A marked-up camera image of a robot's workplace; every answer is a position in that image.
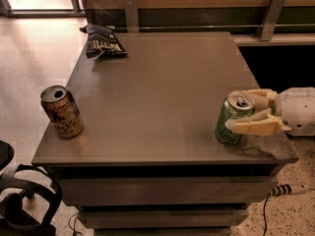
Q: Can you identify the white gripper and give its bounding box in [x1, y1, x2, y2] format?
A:
[224, 87, 315, 137]

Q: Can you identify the green soda can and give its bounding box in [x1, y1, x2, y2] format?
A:
[215, 90, 255, 145]

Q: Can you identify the blue Kettle chip bag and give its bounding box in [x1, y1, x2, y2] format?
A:
[80, 24, 127, 59]

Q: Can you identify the orange soda can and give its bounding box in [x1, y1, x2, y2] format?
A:
[40, 86, 84, 139]

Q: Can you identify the white power strip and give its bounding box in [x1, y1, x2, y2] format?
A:
[269, 183, 311, 198]

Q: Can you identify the grey drawer cabinet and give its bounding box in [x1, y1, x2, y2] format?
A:
[33, 32, 296, 236]

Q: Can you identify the right metal rail bracket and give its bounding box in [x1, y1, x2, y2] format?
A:
[256, 0, 285, 41]

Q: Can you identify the metal rail bracket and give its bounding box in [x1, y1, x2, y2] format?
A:
[256, 0, 285, 41]
[124, 0, 140, 32]

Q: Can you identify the black power cable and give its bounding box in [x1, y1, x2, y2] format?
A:
[261, 194, 272, 236]

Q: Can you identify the thin metal rail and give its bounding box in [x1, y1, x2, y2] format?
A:
[112, 23, 315, 30]

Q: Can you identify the left metal rail bracket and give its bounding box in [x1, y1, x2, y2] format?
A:
[124, 0, 140, 32]

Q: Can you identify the black floor cable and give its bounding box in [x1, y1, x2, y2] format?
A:
[67, 211, 83, 236]

